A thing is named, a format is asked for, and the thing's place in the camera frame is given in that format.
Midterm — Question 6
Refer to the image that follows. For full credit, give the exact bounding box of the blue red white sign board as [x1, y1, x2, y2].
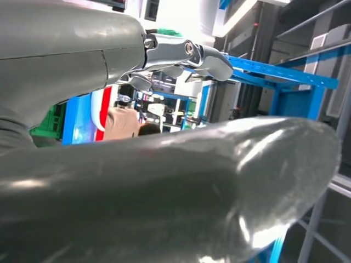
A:
[61, 85, 113, 145]

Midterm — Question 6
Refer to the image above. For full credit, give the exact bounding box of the green open plastic bin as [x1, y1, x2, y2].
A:
[29, 102, 67, 140]

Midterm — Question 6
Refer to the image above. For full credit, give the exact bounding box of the person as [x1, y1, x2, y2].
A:
[103, 106, 162, 141]

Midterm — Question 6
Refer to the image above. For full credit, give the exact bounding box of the grey metal frame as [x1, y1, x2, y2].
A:
[297, 83, 351, 263]

